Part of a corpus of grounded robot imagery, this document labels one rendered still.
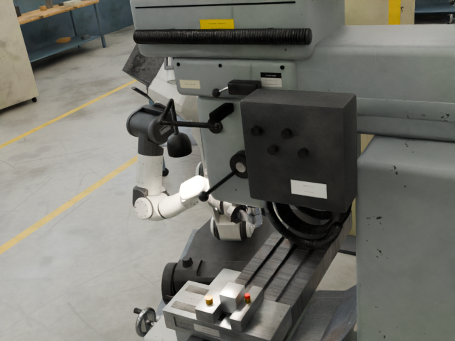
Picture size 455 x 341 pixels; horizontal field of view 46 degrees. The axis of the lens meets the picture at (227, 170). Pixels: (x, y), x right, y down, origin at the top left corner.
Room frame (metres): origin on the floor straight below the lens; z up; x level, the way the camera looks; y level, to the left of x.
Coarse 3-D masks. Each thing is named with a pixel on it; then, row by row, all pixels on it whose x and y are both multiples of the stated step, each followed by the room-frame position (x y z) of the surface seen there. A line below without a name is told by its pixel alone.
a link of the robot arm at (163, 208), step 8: (152, 200) 1.63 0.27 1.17; (160, 200) 1.65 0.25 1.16; (168, 200) 1.60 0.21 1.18; (176, 200) 1.57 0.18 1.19; (160, 208) 1.60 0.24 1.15; (168, 208) 1.58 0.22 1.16; (176, 208) 1.57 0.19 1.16; (184, 208) 1.56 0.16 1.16; (152, 216) 1.61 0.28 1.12; (160, 216) 1.60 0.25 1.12; (168, 216) 1.59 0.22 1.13
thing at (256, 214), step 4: (260, 208) 1.34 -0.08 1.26; (248, 212) 1.34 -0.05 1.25; (252, 212) 1.33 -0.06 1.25; (256, 212) 1.33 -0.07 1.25; (260, 212) 1.34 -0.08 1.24; (256, 216) 1.33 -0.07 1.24; (260, 216) 1.34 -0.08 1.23; (256, 220) 1.33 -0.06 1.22; (260, 220) 1.34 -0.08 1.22; (248, 224) 1.34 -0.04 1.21; (252, 224) 1.33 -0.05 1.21; (256, 224) 1.33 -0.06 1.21; (260, 224) 1.34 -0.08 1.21
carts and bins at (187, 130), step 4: (152, 104) 4.28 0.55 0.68; (180, 120) 4.83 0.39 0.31; (184, 120) 4.81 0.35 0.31; (188, 120) 4.80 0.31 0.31; (180, 128) 4.62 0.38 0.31; (184, 128) 4.61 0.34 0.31; (188, 128) 4.60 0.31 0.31; (184, 132) 4.51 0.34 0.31; (188, 132) 4.49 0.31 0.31; (188, 136) 4.39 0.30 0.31; (192, 136) 4.38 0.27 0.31; (192, 140) 4.29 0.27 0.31; (160, 144) 4.29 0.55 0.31; (164, 144) 4.28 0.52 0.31; (192, 144) 4.21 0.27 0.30; (196, 144) 4.21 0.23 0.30; (164, 160) 4.30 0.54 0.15; (164, 164) 4.28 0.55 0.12; (164, 168) 4.28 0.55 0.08; (164, 172) 4.28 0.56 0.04; (168, 172) 4.28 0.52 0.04; (164, 176) 4.28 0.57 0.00
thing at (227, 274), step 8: (224, 272) 1.60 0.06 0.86; (232, 272) 1.59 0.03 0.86; (240, 272) 1.59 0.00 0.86; (216, 280) 1.55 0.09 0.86; (232, 280) 1.54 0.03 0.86; (312, 296) 1.40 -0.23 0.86; (304, 312) 1.33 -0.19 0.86; (296, 328) 1.26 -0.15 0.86; (352, 328) 1.33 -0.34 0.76; (176, 336) 1.34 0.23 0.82; (184, 336) 1.32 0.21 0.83; (288, 336) 1.23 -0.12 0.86
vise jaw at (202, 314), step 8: (224, 280) 1.30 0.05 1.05; (216, 288) 1.26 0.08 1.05; (216, 296) 1.23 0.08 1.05; (200, 304) 1.20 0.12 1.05; (208, 304) 1.20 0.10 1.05; (216, 304) 1.19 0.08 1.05; (200, 312) 1.18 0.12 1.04; (208, 312) 1.17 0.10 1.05; (216, 312) 1.17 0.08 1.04; (200, 320) 1.18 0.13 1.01; (208, 320) 1.17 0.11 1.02; (216, 320) 1.17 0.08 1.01
